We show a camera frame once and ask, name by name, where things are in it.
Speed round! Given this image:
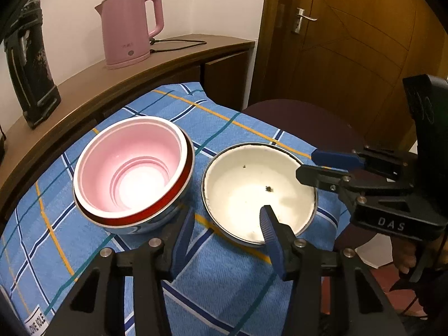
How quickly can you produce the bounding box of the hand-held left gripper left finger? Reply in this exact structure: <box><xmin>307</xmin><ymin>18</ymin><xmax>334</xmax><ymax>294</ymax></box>
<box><xmin>45</xmin><ymin>206</ymin><xmax>195</xmax><ymax>336</ymax></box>

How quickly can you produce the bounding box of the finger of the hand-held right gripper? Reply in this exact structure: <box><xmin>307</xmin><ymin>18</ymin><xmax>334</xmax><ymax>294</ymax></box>
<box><xmin>311</xmin><ymin>145</ymin><xmax>419</xmax><ymax>183</ymax></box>
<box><xmin>296</xmin><ymin>164</ymin><xmax>417</xmax><ymax>205</ymax></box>

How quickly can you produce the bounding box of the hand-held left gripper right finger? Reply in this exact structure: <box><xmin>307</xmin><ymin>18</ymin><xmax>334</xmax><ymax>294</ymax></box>
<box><xmin>259</xmin><ymin>204</ymin><xmax>407</xmax><ymax>336</ymax></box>

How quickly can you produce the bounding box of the red rimmed bowl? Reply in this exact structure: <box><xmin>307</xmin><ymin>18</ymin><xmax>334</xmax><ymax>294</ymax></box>
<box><xmin>72</xmin><ymin>126</ymin><xmax>195</xmax><ymax>235</ymax></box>

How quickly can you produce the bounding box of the white enamel bowl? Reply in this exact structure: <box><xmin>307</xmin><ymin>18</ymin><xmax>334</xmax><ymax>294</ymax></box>
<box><xmin>200</xmin><ymin>142</ymin><xmax>319</xmax><ymax>247</ymax></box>

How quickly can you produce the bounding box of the pink bowl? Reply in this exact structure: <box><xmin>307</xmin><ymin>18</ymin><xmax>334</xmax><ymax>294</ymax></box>
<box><xmin>73</xmin><ymin>116</ymin><xmax>188</xmax><ymax>221</ymax></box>

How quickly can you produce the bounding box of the person's right hand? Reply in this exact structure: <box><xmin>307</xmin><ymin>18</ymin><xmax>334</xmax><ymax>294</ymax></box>
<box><xmin>390</xmin><ymin>240</ymin><xmax>418</xmax><ymax>274</ymax></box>

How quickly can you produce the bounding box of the dark round stool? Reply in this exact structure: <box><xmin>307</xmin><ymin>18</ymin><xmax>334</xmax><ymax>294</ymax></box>
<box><xmin>241</xmin><ymin>99</ymin><xmax>396</xmax><ymax>267</ymax></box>

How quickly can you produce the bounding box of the blue plaid tablecloth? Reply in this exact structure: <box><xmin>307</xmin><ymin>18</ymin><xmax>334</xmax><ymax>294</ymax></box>
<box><xmin>0</xmin><ymin>82</ymin><xmax>345</xmax><ymax>336</ymax></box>

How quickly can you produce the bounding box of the wooden door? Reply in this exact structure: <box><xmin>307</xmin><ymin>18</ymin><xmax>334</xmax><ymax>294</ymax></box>
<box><xmin>250</xmin><ymin>0</ymin><xmax>448</xmax><ymax>155</ymax></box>

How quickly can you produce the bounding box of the white cloth label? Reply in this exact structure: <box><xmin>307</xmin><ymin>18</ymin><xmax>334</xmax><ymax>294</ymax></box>
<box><xmin>26</xmin><ymin>304</ymin><xmax>53</xmax><ymax>336</ymax></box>

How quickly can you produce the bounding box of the curved wooden cabinet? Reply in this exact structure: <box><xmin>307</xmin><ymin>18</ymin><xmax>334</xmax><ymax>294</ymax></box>
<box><xmin>0</xmin><ymin>34</ymin><xmax>256</xmax><ymax>228</ymax></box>

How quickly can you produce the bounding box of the pink electric kettle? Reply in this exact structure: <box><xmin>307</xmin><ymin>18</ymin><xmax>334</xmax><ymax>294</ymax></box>
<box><xmin>94</xmin><ymin>0</ymin><xmax>165</xmax><ymax>71</ymax></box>

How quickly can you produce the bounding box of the black decorated vase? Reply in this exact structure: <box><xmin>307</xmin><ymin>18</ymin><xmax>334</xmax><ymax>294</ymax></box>
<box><xmin>3</xmin><ymin>0</ymin><xmax>62</xmax><ymax>129</ymax></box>

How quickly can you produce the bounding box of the silver door handle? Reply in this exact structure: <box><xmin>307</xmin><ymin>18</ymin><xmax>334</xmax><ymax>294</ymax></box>
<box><xmin>293</xmin><ymin>7</ymin><xmax>318</xmax><ymax>36</ymax></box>

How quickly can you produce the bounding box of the black kettle power cord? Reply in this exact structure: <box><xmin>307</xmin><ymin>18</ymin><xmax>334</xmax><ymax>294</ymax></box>
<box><xmin>149</xmin><ymin>38</ymin><xmax>208</xmax><ymax>55</ymax></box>

